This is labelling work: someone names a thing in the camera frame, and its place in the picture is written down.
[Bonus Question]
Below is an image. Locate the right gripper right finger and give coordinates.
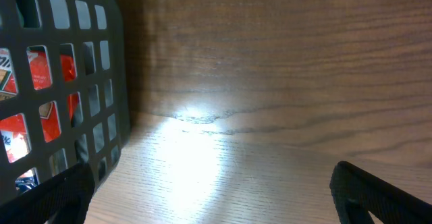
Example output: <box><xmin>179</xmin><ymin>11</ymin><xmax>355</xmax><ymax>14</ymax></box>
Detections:
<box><xmin>329</xmin><ymin>161</ymin><xmax>431</xmax><ymax>224</ymax></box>

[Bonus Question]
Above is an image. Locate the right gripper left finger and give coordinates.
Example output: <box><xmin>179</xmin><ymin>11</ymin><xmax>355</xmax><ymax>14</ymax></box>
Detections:
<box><xmin>1</xmin><ymin>163</ymin><xmax>95</xmax><ymax>224</ymax></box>

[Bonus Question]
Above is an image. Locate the Kleenex tissue multipack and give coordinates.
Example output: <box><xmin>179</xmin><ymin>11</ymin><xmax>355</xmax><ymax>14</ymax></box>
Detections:
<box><xmin>15</xmin><ymin>169</ymin><xmax>38</xmax><ymax>194</ymax></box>

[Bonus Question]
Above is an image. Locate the San Remo spaghetti packet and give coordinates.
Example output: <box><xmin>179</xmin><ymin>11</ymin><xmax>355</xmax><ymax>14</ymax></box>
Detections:
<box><xmin>1</xmin><ymin>48</ymin><xmax>76</xmax><ymax>163</ymax></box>

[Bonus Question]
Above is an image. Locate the grey plastic lattice basket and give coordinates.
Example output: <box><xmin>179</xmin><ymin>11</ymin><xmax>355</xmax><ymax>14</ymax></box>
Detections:
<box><xmin>1</xmin><ymin>0</ymin><xmax>130</xmax><ymax>205</ymax></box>

